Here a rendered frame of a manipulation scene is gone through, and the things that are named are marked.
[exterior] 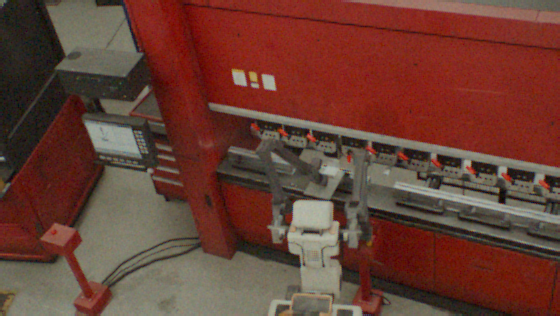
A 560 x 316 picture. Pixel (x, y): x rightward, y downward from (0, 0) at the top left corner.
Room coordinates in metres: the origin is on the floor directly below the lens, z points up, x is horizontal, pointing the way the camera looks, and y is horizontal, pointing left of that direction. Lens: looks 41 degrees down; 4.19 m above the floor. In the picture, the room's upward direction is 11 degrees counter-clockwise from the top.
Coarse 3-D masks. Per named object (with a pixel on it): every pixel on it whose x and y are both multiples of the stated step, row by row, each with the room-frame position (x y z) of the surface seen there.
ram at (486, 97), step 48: (240, 48) 3.70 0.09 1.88; (288, 48) 3.52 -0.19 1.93; (336, 48) 3.36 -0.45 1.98; (384, 48) 3.21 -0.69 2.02; (432, 48) 3.07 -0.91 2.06; (480, 48) 2.93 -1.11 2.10; (528, 48) 2.81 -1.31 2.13; (240, 96) 3.74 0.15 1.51; (288, 96) 3.55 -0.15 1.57; (336, 96) 3.38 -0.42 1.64; (384, 96) 3.21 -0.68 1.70; (432, 96) 3.06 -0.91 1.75; (480, 96) 2.93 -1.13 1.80; (528, 96) 2.80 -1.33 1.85; (432, 144) 3.07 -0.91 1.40; (480, 144) 2.92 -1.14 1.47; (528, 144) 2.78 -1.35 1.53
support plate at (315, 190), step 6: (324, 168) 3.47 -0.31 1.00; (336, 174) 3.39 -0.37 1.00; (342, 174) 3.38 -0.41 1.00; (330, 180) 3.35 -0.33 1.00; (336, 180) 3.34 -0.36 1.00; (312, 186) 3.32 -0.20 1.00; (318, 186) 3.31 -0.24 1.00; (324, 186) 3.30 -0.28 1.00; (330, 186) 3.29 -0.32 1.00; (336, 186) 3.28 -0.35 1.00; (306, 192) 3.28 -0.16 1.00; (312, 192) 3.27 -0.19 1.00; (318, 192) 3.26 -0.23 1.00; (324, 192) 3.25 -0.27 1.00; (330, 192) 3.24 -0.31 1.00; (324, 198) 3.20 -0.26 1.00
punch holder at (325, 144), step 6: (312, 132) 3.48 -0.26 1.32; (318, 132) 3.46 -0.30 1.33; (324, 132) 3.43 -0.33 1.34; (318, 138) 3.46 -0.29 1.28; (324, 138) 3.43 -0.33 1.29; (330, 138) 3.41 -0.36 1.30; (336, 138) 3.43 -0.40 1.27; (324, 144) 3.43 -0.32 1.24; (330, 144) 3.41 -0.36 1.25; (336, 144) 3.43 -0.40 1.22; (324, 150) 3.44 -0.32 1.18; (330, 150) 3.41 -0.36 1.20; (336, 150) 3.42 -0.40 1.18
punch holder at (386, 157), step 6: (372, 144) 3.26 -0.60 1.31; (378, 144) 3.24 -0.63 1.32; (384, 144) 3.22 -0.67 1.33; (378, 150) 3.24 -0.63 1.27; (384, 150) 3.22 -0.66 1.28; (390, 150) 3.20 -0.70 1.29; (396, 150) 3.20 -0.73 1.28; (372, 156) 3.26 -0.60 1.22; (384, 156) 3.22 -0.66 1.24; (390, 156) 3.20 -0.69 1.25; (396, 156) 3.21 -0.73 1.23; (378, 162) 3.24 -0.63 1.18; (384, 162) 3.22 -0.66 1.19; (390, 162) 3.20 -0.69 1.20; (396, 162) 3.19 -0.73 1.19
